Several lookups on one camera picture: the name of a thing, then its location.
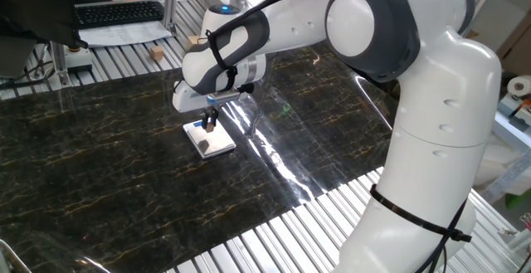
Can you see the small wooden cube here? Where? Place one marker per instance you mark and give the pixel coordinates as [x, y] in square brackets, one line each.
[157, 53]
[210, 128]

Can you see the grey orange device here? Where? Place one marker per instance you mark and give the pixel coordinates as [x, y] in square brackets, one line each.
[523, 114]

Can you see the brown cardboard panel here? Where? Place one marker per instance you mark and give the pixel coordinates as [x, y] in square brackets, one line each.
[518, 53]

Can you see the white paper sheet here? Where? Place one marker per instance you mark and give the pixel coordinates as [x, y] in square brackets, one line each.
[124, 34]

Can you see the blue grey small box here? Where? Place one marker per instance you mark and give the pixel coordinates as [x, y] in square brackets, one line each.
[508, 105]

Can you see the white plastic bag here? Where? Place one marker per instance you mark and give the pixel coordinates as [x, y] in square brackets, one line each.
[504, 163]

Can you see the short aluminium post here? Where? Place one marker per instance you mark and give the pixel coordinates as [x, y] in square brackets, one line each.
[60, 63]

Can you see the black cloth cover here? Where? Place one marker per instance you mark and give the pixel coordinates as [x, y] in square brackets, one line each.
[37, 7]

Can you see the aluminium shelf beam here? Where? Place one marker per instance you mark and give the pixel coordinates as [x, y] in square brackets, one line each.
[514, 134]

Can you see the black keyboard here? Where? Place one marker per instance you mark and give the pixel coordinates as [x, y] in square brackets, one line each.
[120, 13]

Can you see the aluminium frame leg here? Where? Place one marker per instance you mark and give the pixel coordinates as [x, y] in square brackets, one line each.
[508, 177]

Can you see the tall aluminium post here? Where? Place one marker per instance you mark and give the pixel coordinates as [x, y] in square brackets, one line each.
[170, 3]

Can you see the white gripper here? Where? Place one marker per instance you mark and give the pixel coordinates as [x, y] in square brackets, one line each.
[187, 99]

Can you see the white paper towel roll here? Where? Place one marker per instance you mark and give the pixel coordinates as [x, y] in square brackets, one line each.
[520, 85]

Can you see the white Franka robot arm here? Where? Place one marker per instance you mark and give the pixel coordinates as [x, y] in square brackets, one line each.
[435, 119]

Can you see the white emergency stop box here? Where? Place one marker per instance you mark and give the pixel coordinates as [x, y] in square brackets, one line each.
[79, 60]

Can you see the light wooden block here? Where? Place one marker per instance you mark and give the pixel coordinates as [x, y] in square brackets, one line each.
[192, 41]

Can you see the silver digital scale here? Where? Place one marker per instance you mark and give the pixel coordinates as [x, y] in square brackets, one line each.
[220, 146]

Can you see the green plastic object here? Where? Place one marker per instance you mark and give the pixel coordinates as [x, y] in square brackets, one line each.
[520, 198]

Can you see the black marble pattern mat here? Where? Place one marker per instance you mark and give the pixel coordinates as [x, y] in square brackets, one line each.
[103, 161]

